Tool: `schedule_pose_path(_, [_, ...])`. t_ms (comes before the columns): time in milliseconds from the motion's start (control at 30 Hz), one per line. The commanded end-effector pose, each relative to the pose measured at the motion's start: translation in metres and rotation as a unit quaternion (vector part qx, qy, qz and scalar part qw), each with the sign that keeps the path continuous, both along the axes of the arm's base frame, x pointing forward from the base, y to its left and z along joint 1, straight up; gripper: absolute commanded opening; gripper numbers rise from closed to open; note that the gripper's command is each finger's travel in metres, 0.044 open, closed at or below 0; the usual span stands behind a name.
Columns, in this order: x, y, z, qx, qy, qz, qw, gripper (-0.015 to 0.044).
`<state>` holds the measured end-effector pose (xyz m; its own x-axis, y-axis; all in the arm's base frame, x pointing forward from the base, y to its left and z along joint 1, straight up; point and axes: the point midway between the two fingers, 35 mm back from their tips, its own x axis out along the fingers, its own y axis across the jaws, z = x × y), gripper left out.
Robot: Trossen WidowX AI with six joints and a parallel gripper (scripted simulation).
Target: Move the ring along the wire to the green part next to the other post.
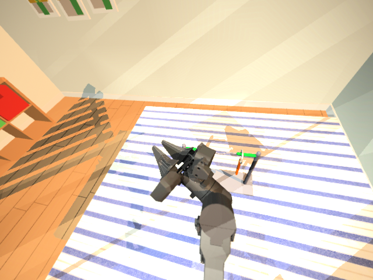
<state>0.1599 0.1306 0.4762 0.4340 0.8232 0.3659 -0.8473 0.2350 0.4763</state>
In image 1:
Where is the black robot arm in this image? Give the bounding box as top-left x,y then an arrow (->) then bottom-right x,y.
185,145 -> 237,280

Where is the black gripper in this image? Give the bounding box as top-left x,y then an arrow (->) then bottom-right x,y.
150,140 -> 215,202

